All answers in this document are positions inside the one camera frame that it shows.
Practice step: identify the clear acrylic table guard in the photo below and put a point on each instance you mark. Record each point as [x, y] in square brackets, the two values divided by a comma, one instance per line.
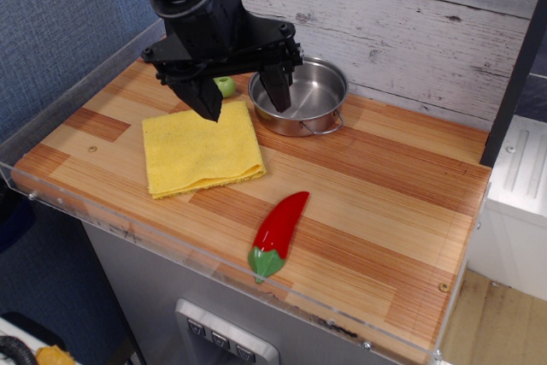
[377, 253]

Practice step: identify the white toy appliance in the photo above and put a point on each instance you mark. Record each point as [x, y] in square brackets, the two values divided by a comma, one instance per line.
[509, 244]

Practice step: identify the green handled toy spatula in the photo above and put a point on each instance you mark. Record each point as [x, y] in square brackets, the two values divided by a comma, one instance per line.
[226, 86]

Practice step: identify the yellow folded cloth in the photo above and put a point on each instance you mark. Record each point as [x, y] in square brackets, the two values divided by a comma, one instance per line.
[184, 152]

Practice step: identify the red toy chili pepper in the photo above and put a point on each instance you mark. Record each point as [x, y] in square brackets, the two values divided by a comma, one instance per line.
[272, 242]

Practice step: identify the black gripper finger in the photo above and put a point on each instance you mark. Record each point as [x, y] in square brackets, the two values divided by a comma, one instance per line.
[203, 96]
[277, 79]

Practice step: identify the silver dispenser panel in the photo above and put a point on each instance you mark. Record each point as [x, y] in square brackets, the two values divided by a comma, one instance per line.
[210, 339]

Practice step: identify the grey toy fridge cabinet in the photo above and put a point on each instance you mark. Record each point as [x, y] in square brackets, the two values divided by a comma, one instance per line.
[148, 285]

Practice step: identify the yellow object bottom left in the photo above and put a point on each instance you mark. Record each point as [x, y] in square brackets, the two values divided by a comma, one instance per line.
[53, 355]

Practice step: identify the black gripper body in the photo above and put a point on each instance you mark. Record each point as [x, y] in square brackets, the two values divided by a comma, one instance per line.
[213, 38]

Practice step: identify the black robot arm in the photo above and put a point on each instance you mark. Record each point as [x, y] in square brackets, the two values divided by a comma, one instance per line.
[208, 39]

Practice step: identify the small steel pot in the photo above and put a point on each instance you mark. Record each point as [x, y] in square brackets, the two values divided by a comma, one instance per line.
[317, 93]

